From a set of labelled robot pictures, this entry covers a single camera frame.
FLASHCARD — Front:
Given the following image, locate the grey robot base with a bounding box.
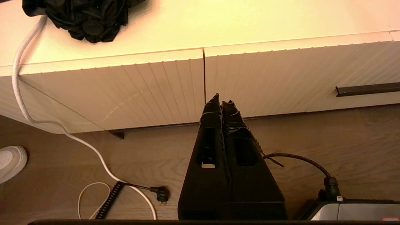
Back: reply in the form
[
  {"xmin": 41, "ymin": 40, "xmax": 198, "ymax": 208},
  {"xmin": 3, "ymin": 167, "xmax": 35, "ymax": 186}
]
[{"xmin": 298, "ymin": 195, "xmax": 400, "ymax": 221}]

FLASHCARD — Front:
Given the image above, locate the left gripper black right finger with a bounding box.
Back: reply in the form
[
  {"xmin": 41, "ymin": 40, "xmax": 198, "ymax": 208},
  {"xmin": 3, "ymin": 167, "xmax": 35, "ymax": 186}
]
[{"xmin": 221, "ymin": 100, "xmax": 288, "ymax": 220}]

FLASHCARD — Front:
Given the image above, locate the white ribbed cabinet front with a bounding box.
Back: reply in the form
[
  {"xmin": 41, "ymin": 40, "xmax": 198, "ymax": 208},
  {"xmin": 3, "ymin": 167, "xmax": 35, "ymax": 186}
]
[
  {"xmin": 204, "ymin": 31, "xmax": 394, "ymax": 118},
  {"xmin": 18, "ymin": 48, "xmax": 205, "ymax": 131}
]

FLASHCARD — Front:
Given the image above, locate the thick white cable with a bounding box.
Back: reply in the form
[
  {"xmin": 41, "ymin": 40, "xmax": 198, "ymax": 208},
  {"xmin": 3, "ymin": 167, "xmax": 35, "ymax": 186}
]
[{"xmin": 12, "ymin": 15, "xmax": 157, "ymax": 220}]

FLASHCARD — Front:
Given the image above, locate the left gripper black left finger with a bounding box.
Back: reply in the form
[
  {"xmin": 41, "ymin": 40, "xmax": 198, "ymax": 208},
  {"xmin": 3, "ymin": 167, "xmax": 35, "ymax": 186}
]
[{"xmin": 177, "ymin": 93, "xmax": 232, "ymax": 220}]

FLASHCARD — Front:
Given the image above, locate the white pull-out drawer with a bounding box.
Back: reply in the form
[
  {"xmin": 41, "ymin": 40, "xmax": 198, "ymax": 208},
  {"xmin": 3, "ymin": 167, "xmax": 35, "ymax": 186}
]
[{"xmin": 336, "ymin": 30, "xmax": 400, "ymax": 112}]

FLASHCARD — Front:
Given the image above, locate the white low cabinet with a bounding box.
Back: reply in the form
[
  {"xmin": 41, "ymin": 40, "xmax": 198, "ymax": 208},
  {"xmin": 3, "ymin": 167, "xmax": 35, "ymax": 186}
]
[{"xmin": 0, "ymin": 0, "xmax": 400, "ymax": 134}]

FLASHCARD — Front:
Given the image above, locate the black coiled cable with plug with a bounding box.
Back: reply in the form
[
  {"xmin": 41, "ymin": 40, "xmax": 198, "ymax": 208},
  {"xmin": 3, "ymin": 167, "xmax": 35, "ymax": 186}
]
[{"xmin": 95, "ymin": 181, "xmax": 170, "ymax": 220}]

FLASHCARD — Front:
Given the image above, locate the black robot cable with connector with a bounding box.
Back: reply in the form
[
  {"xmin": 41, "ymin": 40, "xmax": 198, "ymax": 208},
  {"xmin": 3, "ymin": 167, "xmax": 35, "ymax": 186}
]
[{"xmin": 263, "ymin": 153, "xmax": 342, "ymax": 201}]

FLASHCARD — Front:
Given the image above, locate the black cloth pile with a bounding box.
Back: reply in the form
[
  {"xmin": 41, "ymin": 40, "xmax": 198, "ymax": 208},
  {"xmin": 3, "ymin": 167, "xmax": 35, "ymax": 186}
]
[{"xmin": 22, "ymin": 0, "xmax": 147, "ymax": 43}]

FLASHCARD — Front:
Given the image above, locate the white sneaker with dark laces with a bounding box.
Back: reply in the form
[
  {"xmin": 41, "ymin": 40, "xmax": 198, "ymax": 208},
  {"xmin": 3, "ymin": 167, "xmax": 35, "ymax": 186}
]
[{"xmin": 0, "ymin": 145, "xmax": 28, "ymax": 185}]

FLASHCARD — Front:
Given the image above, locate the thin white cable loop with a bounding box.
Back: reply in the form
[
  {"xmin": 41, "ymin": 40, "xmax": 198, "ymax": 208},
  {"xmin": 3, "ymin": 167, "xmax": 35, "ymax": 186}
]
[{"xmin": 77, "ymin": 182, "xmax": 112, "ymax": 220}]

